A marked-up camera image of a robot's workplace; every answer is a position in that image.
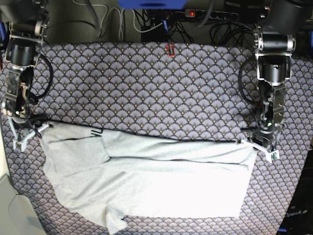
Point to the black power adapter box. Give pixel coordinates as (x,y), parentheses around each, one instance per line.
(156,35)

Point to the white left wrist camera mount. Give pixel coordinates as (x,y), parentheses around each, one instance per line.
(264,145)

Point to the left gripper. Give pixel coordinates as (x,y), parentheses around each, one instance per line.
(272,100)

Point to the beige plastic furniture corner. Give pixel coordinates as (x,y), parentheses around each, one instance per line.
(17,216)

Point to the fan-patterned grey tablecloth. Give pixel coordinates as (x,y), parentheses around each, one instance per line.
(138,88)

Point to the light grey T-shirt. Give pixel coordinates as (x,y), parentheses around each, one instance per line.
(105,175)

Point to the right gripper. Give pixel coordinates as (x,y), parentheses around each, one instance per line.
(18,85)

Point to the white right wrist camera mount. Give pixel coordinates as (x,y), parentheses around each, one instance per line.
(25,129)

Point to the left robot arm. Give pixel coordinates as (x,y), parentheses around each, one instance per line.
(274,44)

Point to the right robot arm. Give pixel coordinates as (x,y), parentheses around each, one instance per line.
(28,20)

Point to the black power strip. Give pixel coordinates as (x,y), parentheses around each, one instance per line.
(214,15)

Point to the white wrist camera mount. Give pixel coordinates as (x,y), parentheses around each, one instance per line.
(25,129)
(264,145)

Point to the black box OpenArm label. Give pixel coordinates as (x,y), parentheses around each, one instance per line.
(298,219)

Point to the blue box overhead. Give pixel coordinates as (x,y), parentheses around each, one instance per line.
(152,4)

